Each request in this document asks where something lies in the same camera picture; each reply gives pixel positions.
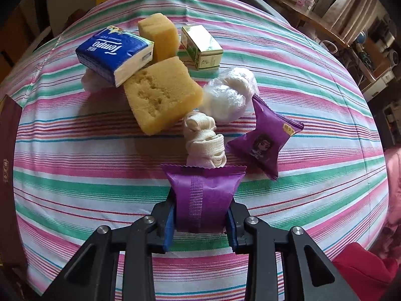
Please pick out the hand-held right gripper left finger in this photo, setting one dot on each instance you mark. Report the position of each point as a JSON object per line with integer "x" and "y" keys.
{"x": 166, "y": 229}

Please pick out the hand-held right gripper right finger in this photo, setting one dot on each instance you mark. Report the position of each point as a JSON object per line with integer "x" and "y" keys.
{"x": 233, "y": 233}

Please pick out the plain purple snack packet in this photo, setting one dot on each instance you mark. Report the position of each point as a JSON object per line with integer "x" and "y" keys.
{"x": 203, "y": 194}

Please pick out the cream bandage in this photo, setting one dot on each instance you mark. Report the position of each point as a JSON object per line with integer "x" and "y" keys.
{"x": 203, "y": 144}

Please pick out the purple snack packet cartoon figure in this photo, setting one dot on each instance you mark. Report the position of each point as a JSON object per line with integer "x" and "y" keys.
{"x": 263, "y": 144}

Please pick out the large yellow sponge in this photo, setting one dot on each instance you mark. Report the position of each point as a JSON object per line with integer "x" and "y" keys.
{"x": 163, "y": 97}

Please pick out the dark maroon storage box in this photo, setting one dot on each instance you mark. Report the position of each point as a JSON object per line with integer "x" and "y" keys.
{"x": 9, "y": 163}

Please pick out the blue tissue pack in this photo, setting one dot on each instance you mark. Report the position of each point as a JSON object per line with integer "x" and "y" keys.
{"x": 109, "y": 50}

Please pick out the red cloth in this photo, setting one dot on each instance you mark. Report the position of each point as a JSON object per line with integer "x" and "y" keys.
{"x": 363, "y": 266}

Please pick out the clear bag of white balls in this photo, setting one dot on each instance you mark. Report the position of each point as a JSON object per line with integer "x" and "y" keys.
{"x": 224, "y": 98}

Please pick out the small green gold box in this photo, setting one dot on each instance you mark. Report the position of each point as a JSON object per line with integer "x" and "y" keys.
{"x": 200, "y": 42}

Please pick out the small yellow sponge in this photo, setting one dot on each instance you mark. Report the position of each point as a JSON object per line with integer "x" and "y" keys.
{"x": 159, "y": 37}

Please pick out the wooden chair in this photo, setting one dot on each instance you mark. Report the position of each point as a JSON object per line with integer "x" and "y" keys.
{"x": 376, "y": 65}

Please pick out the wooden desk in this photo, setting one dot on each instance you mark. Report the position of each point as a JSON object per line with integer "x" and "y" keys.
{"x": 300, "y": 12}

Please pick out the grey panel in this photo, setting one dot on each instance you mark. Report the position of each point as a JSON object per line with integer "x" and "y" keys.
{"x": 72, "y": 0}

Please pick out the beige curtain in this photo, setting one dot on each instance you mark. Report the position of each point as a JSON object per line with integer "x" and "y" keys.
{"x": 344, "y": 3}

